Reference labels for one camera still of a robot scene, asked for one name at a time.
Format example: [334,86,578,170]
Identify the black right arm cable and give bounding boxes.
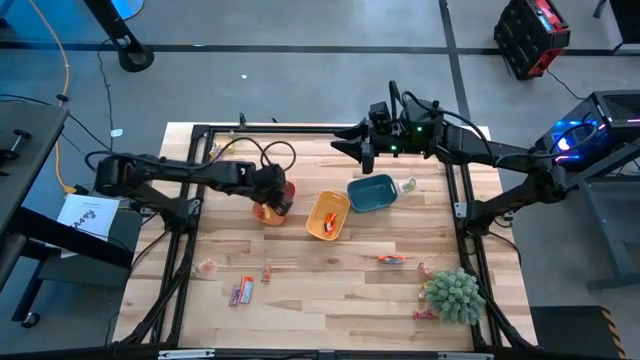
[388,79,496,157]

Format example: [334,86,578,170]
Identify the grey metal computer stand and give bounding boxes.
[564,142,640,292]

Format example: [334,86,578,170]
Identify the white printed paper sheet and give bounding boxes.
[56,193,122,242]

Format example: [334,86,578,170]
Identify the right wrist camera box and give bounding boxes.
[368,100,393,126]

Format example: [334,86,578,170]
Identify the teal plastic bin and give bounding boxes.
[346,173,400,214]

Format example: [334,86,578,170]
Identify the grey desk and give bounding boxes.
[0,102,70,236]

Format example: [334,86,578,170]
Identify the black desk leg frame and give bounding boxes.
[0,204,144,329]

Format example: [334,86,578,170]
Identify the black hazard striped mat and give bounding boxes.
[529,305,627,360]

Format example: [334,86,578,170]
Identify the green artificial plant white pot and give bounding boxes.
[423,267,487,327]

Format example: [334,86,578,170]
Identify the yellow cable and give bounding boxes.
[27,0,79,195]

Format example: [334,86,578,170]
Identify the black computer tower rgb lights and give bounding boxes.
[533,89,640,166]

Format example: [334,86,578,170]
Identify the yellow plastic bin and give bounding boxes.
[304,189,352,243]

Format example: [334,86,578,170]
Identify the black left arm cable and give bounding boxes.
[202,135,298,175]

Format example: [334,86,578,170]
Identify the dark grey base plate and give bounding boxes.
[38,208,144,287]

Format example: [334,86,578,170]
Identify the clear pink candy wrapper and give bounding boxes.
[192,257,220,281]

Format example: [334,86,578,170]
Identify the black pole stand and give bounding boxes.
[82,0,156,74]

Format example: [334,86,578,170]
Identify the red black tool box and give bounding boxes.
[493,0,572,81]

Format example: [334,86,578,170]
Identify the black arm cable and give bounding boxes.
[202,135,298,175]
[388,79,496,157]

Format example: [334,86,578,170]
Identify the black aluminium table frame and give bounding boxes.
[112,122,539,360]

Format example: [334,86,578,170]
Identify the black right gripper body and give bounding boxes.
[360,119,404,175]

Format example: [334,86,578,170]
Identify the small red snack packet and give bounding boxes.
[238,275,256,306]

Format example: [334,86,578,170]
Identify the blue round object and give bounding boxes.
[109,0,146,21]

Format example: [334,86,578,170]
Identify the orange plastic bin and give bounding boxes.
[251,180,297,228]

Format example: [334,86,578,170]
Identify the black floor cable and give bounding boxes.
[0,37,119,154]

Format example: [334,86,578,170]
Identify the tall black partition panel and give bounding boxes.
[593,0,640,54]

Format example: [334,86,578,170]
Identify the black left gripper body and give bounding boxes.
[252,163,297,218]

